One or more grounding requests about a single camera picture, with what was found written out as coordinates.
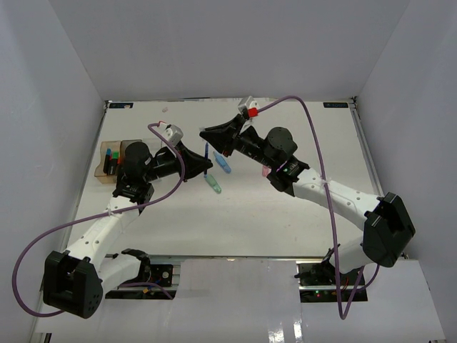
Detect grey transparent container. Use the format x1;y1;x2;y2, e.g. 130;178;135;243
120;139;142;151

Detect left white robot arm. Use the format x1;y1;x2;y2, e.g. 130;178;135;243
43;141;213;319

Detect orange cap black highlighter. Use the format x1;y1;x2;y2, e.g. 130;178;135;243
116;155;123;176

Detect green transparent highlighter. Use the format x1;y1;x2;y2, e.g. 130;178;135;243
206;174;222;194

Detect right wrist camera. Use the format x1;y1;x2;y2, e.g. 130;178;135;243
238;96;258;121

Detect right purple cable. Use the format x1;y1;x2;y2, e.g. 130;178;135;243
256;95;381;320

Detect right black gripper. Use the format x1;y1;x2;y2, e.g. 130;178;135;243
201;114;276;170

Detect green cap black highlighter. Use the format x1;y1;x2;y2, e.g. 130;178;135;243
108;151;119;175

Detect blue pen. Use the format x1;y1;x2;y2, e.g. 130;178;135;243
204;142;209;178

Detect left blue table label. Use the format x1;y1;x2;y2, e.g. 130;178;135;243
109;102;134;109

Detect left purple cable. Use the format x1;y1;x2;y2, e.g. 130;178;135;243
12;121;186;318

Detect blue transparent highlighter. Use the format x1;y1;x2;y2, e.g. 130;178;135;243
214;151;231;174

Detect purple cable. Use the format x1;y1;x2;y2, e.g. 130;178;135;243
256;95;381;320
12;121;186;318

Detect blue table label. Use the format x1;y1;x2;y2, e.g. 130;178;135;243
323;102;348;109
109;102;134;109

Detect blue cap black highlighter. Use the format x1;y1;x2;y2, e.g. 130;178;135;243
103;148;111;175

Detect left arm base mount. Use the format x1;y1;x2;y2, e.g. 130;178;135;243
105;249;178;300

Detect right blue table label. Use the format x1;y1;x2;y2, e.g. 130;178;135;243
323;102;348;109

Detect brown transparent container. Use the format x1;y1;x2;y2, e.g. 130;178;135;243
94;141;124;184

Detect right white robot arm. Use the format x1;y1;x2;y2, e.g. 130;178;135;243
199;114;416;285

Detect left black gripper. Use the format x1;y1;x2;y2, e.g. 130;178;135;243
144;141;213;183

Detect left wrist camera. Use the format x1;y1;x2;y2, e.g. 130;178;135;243
159;122;184;147

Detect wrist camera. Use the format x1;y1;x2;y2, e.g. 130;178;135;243
159;122;184;147
238;96;258;121

